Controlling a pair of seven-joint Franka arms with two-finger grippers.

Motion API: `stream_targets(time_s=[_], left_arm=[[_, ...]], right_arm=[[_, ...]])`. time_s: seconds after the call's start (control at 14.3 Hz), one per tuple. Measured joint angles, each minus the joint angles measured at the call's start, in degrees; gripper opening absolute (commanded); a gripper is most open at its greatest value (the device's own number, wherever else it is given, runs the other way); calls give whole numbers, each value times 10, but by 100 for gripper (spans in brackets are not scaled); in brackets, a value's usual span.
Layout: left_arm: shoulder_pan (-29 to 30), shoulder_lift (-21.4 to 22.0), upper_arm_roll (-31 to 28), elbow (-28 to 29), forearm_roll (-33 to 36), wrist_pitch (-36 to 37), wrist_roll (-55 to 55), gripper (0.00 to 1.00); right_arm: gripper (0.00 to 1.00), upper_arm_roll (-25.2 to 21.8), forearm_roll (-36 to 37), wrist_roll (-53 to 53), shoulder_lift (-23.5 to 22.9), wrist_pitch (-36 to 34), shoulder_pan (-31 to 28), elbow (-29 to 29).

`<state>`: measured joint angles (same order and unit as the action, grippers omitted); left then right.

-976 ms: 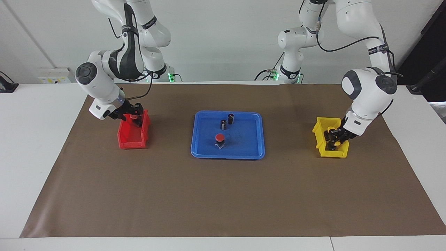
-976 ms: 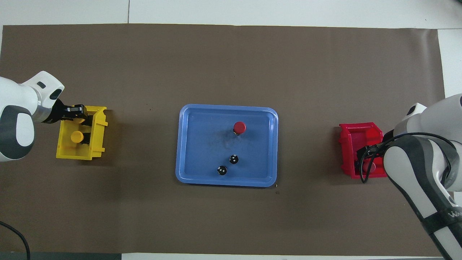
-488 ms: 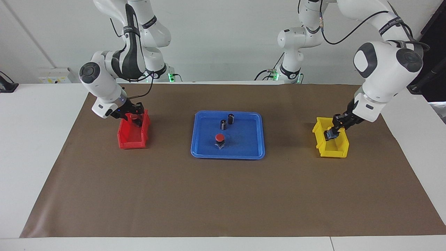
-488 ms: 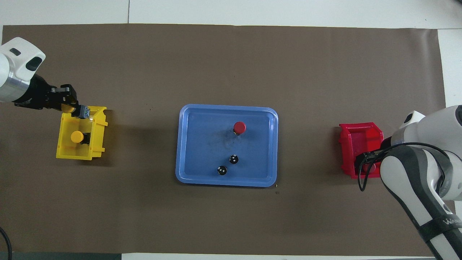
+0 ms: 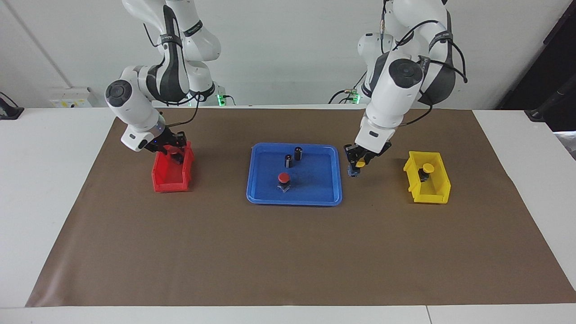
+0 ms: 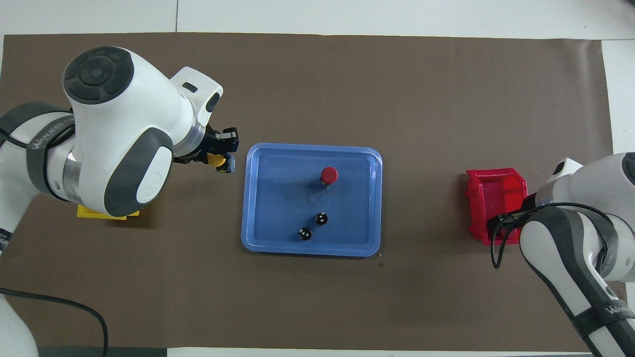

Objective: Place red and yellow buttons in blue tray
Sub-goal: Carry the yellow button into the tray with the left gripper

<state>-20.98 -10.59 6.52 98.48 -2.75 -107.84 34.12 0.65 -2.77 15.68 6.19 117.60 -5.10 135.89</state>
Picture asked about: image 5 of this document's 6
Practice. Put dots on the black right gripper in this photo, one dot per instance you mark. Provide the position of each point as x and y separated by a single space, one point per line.
170 141

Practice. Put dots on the black cylindrical capacitor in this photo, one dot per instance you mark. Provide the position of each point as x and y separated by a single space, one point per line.
298 154
288 161

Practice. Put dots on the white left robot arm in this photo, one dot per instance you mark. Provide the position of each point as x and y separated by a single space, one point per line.
391 99

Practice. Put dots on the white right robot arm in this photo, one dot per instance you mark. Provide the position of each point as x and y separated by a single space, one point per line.
135 108

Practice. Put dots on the yellow push button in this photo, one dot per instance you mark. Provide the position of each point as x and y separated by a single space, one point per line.
360 164
428 168

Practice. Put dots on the blue plastic tray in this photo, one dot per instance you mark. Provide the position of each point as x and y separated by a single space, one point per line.
315 180

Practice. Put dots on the green lit base connector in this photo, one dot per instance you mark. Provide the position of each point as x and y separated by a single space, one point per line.
353 96
220 99

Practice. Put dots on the black curtain panel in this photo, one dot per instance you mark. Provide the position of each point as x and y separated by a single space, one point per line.
549 54

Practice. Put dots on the brown table mat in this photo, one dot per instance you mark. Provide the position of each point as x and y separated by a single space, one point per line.
288 252

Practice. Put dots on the yellow plastic bin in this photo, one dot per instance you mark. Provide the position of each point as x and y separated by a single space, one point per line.
443 180

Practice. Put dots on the black clamp mount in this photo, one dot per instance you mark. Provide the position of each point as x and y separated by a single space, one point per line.
10 112

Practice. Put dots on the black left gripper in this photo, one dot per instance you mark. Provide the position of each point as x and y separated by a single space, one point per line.
366 154

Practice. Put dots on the red plastic bin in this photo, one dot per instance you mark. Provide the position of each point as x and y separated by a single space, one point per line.
162 177

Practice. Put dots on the white wall socket box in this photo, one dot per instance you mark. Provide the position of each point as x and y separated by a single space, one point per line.
69 96

